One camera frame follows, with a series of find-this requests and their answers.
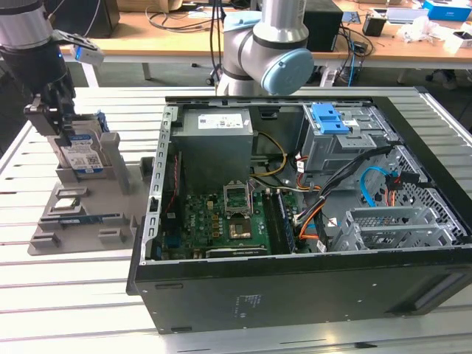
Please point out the metal drive cage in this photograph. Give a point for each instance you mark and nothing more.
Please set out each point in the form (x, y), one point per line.
(321, 151)

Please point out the RAM stick with blue label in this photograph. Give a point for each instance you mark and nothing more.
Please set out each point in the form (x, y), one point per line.
(287, 225)

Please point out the metal disk bay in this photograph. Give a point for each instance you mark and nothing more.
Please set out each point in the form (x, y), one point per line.
(416, 230)

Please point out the grey power supply unit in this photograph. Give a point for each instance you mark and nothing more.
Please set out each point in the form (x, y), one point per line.
(210, 155)

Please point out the black open PC case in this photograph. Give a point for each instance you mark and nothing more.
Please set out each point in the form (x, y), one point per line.
(295, 295)

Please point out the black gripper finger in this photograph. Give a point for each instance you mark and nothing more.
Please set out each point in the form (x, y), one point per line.
(49, 105)
(67, 125)

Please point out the blue cardboard box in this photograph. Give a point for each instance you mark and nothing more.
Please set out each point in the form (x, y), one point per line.
(440, 8)

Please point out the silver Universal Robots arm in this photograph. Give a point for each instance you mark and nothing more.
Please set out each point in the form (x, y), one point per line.
(280, 26)

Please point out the CPU socket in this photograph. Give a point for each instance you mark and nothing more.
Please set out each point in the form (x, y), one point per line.
(236, 201)

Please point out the black RAM slot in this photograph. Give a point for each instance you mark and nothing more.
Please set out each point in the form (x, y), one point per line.
(271, 221)

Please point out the hard disk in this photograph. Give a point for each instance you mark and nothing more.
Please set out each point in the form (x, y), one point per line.
(83, 155)

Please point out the dark RAM stick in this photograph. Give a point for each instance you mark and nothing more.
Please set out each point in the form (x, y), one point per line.
(73, 220)

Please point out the green motherboard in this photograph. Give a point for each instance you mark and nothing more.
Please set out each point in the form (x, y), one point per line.
(206, 210)

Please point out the bronze chipset heatsink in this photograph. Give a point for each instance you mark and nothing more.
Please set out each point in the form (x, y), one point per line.
(240, 229)

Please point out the grey parts rack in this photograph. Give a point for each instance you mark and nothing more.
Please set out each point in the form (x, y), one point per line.
(96, 204)

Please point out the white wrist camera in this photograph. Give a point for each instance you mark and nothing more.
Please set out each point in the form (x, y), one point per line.
(88, 55)

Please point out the black graphics card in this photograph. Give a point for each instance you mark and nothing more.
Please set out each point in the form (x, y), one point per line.
(239, 253)

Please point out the small black box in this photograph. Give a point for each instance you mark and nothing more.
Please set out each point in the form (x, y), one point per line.
(373, 26)

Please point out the wooden desk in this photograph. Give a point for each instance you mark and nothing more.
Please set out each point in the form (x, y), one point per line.
(166, 40)

